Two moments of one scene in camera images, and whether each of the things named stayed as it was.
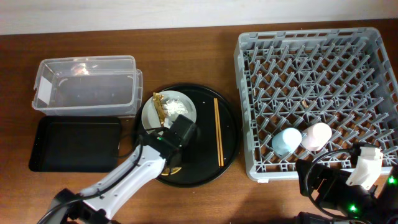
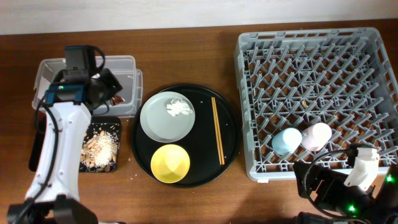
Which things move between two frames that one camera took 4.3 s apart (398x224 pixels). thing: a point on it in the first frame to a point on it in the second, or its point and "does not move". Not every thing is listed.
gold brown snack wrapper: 158,99 to 116,99
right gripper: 334,178 does not move
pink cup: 316,137 does not move
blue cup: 285,142 does not move
